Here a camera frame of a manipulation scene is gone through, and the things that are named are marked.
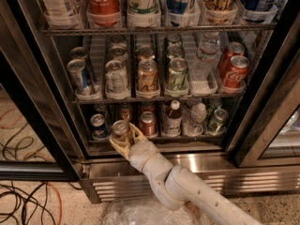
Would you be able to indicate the stainless steel fridge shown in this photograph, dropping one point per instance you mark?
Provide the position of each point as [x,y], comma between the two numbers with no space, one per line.
[104,175]

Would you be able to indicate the clear water bottle bottom shelf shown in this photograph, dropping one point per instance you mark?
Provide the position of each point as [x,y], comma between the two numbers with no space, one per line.
[194,123]

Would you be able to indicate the glass fridge door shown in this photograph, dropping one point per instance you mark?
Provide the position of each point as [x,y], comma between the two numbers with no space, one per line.
[30,150]
[273,139]

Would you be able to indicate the red coca-cola can front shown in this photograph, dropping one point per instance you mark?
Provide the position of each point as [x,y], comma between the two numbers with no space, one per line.
[235,72]

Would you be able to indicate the green can middle shelf front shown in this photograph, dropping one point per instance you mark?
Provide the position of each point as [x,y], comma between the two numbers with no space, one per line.
[177,75]

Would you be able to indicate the red coca-cola can rear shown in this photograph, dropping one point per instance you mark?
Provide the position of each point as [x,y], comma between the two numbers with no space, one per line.
[232,49]

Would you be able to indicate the silver can middle shelf front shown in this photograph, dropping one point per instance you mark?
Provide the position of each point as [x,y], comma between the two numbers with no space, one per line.
[116,77]

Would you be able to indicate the blue can middle shelf rear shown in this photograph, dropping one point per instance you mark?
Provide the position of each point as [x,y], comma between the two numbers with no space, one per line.
[82,53]

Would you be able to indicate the white label bottle top shelf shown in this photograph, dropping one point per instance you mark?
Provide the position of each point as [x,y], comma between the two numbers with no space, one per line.
[64,14]

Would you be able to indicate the green can shelf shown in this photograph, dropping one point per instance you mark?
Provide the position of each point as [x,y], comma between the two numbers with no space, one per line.
[174,51]
[177,75]
[217,121]

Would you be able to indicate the clear plastic bag bin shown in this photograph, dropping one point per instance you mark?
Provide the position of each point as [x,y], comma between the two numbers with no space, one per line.
[150,211]

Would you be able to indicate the red coca-cola can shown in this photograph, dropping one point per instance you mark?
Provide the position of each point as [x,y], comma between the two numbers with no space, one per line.
[232,49]
[235,72]

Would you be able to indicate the dark blue bottle top shelf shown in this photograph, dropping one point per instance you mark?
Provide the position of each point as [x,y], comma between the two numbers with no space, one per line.
[258,11]

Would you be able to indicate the red can bottom shelf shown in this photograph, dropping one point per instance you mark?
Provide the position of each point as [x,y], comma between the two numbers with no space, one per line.
[148,124]

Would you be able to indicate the silver can shelf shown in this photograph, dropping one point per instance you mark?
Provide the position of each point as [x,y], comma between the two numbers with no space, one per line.
[116,77]
[118,53]

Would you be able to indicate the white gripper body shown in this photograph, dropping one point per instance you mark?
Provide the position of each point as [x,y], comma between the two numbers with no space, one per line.
[141,154]

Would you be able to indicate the coca-cola bottle top shelf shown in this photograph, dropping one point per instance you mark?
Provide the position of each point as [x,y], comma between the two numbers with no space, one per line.
[104,11]

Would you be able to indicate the blue pepsi can bottom shelf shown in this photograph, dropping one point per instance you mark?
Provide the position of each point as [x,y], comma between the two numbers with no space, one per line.
[100,129]

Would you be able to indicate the right glass fridge door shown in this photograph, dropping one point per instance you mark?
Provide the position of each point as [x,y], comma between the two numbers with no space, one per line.
[273,139]

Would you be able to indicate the green white bottle top shelf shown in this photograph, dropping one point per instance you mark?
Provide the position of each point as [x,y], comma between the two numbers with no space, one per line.
[142,11]

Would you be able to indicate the left glass fridge door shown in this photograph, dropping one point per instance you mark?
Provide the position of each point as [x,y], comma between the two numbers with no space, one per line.
[30,150]

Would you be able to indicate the water bottle middle shelf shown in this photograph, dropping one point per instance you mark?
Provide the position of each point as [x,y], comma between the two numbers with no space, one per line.
[206,54]

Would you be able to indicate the blue can middle shelf front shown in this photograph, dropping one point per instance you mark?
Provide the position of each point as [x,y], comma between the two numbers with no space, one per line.
[80,77]

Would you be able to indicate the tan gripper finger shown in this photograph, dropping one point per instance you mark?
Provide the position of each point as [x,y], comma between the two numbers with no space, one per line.
[123,148]
[137,134]

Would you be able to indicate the green can bottom shelf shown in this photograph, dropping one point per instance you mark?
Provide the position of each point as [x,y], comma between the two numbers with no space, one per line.
[217,121]

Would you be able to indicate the orange gold can bottom shelf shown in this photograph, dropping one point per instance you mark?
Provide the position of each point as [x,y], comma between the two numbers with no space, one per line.
[121,131]

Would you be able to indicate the gold can middle shelf front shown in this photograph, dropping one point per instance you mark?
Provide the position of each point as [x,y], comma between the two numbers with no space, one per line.
[147,76]

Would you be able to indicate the brown juice bottle white cap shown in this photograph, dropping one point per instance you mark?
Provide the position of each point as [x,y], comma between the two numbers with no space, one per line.
[172,118]

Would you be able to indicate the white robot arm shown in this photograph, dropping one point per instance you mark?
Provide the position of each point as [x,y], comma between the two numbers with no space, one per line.
[173,185]

